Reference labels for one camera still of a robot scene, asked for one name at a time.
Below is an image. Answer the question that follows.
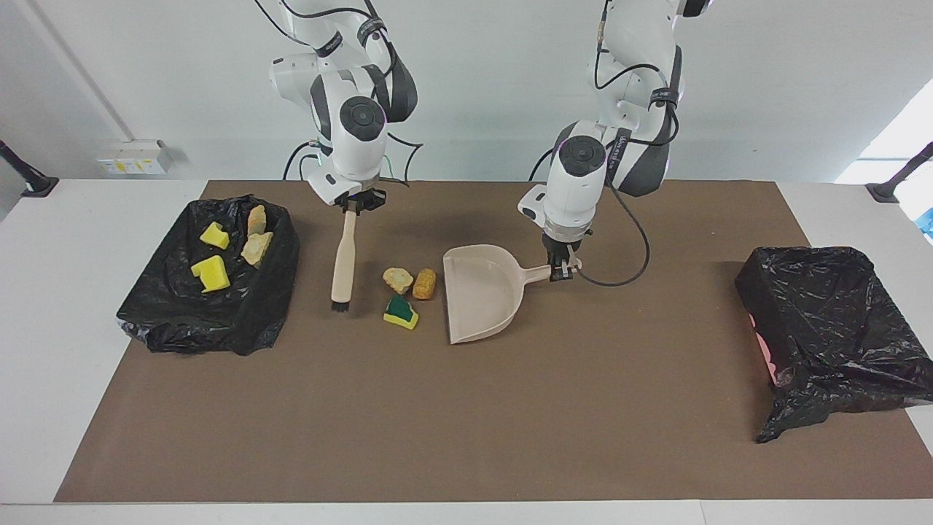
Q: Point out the beige brush with black bristles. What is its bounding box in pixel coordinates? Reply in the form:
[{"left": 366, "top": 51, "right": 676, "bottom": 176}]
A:
[{"left": 329, "top": 207, "right": 361, "bottom": 315}]

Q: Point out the beige plastic dustpan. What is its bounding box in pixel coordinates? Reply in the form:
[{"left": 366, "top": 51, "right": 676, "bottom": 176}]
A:
[{"left": 442, "top": 244, "right": 582, "bottom": 346}]

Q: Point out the large striped croissant piece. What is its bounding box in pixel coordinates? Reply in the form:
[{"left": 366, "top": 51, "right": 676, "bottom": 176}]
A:
[{"left": 240, "top": 230, "right": 275, "bottom": 268}]

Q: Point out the green and yellow sponge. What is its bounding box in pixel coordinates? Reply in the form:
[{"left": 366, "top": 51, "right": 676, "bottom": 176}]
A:
[{"left": 383, "top": 295, "right": 421, "bottom": 331}]

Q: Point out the large yellow sponge piece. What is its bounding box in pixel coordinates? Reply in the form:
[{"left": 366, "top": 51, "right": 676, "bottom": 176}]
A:
[{"left": 190, "top": 254, "right": 232, "bottom": 295}]

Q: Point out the pink bin with black bag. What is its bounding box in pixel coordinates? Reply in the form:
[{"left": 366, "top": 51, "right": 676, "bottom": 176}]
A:
[{"left": 734, "top": 246, "right": 933, "bottom": 445}]

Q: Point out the brown table mat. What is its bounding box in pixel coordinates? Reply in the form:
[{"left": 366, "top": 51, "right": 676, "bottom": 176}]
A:
[{"left": 54, "top": 179, "right": 933, "bottom": 503}]

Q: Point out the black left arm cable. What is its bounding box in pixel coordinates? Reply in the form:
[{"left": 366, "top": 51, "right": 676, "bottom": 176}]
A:
[{"left": 582, "top": 0, "right": 683, "bottom": 287}]

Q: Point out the black base cable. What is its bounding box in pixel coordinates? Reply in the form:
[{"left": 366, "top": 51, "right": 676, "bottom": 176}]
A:
[
  {"left": 282, "top": 141, "right": 316, "bottom": 182},
  {"left": 528, "top": 144, "right": 561, "bottom": 182}
]

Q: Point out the white wall socket box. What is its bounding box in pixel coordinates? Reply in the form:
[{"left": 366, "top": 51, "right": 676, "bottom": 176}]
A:
[{"left": 95, "top": 139, "right": 173, "bottom": 176}]

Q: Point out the black camera stand foot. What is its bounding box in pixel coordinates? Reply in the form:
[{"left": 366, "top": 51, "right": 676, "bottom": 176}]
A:
[
  {"left": 865, "top": 141, "right": 933, "bottom": 204},
  {"left": 0, "top": 139, "right": 60, "bottom": 198}
]

